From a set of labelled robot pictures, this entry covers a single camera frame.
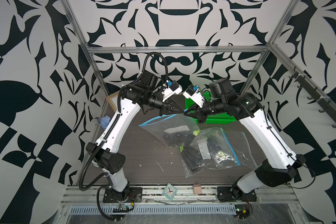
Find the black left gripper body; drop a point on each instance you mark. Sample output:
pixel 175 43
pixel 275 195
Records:
pixel 156 104

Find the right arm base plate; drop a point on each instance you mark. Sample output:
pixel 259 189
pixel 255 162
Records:
pixel 234 194

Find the small pink block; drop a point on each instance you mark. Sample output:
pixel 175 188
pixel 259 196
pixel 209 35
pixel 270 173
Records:
pixel 197 189

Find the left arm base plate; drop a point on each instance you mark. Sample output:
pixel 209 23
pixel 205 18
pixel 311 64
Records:
pixel 128 195

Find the mint square clock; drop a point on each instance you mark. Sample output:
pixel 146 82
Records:
pixel 170 192

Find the green plastic basket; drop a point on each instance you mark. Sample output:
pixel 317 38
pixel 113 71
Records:
pixel 213 119

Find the lifted clear zip-top bag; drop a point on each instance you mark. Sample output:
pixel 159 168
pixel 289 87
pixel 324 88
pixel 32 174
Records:
pixel 241 149

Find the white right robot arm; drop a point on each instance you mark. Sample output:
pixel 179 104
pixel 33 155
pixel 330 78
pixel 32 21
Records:
pixel 281 163

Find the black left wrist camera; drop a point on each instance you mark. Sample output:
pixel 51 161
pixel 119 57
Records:
pixel 148 81

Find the black wall hook rail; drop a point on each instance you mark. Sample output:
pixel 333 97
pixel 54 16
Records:
pixel 316 94

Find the gold framed plant picture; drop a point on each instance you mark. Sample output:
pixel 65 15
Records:
pixel 112 100

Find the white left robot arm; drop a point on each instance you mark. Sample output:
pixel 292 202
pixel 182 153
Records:
pixel 104 151

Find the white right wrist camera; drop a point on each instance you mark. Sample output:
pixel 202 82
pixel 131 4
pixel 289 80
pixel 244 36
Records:
pixel 193 92

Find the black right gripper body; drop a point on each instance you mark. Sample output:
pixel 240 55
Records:
pixel 215 106

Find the white perforated cable duct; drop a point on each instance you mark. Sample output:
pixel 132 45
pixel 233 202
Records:
pixel 159 209

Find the small green circuit board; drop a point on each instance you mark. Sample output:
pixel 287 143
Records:
pixel 125 208

